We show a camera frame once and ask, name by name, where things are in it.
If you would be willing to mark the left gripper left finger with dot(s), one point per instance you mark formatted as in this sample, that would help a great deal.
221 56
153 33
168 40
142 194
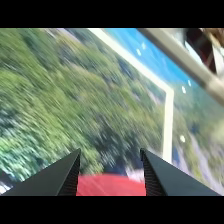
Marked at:
56 180

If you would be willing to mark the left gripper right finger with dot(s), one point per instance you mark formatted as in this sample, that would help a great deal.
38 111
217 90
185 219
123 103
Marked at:
166 181

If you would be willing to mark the pink garment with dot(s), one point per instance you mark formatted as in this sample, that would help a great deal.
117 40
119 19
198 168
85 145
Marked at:
110 186

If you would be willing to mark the silver frame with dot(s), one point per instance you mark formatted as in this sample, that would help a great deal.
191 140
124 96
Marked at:
186 61

